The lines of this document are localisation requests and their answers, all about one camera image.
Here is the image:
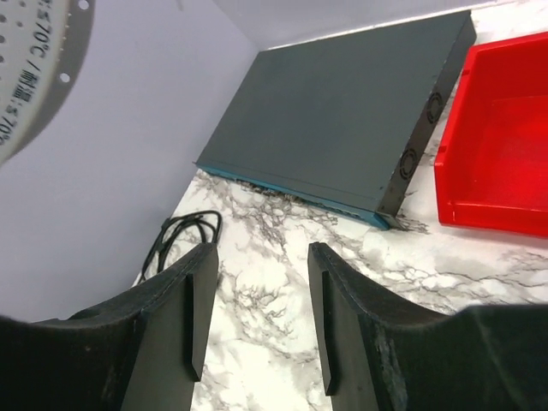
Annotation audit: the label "grey perforated cable spool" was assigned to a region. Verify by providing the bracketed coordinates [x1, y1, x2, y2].
[0, 0, 96, 164]

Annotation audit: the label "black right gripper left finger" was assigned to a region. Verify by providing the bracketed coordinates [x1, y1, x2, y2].
[1, 243, 218, 410]

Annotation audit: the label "dark grey network switch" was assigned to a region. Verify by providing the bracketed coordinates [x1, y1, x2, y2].
[197, 10, 476, 229]

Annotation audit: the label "black usb cable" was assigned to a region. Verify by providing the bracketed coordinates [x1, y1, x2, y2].
[139, 210, 223, 283]

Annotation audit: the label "left red plastic bin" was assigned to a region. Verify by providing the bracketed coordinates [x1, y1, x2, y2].
[434, 33, 547, 237]

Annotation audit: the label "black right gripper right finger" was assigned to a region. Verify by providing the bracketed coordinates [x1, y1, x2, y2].
[307, 242, 547, 410]

